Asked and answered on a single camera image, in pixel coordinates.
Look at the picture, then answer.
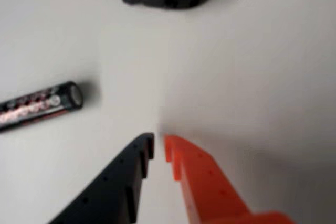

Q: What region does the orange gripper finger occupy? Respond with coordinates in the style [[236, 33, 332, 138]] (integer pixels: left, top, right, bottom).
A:
[[163, 134, 298, 224]]

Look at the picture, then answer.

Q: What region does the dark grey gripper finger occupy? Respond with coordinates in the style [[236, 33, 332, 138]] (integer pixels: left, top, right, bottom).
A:
[[49, 133, 155, 224]]

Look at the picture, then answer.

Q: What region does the black battery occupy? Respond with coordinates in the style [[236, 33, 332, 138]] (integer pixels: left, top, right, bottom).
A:
[[0, 81, 85, 133]]

